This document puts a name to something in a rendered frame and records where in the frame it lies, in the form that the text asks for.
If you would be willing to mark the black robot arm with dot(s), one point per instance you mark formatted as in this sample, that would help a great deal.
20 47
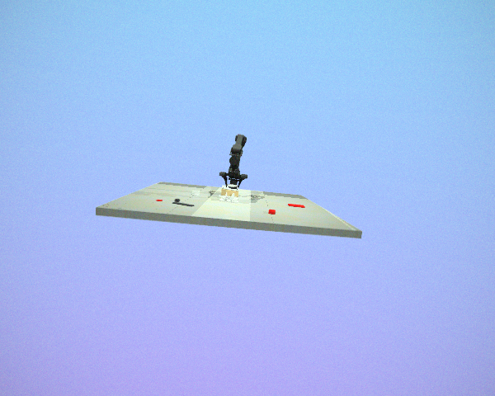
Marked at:
236 152

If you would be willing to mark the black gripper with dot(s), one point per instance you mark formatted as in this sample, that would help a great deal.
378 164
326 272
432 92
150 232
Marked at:
224 176

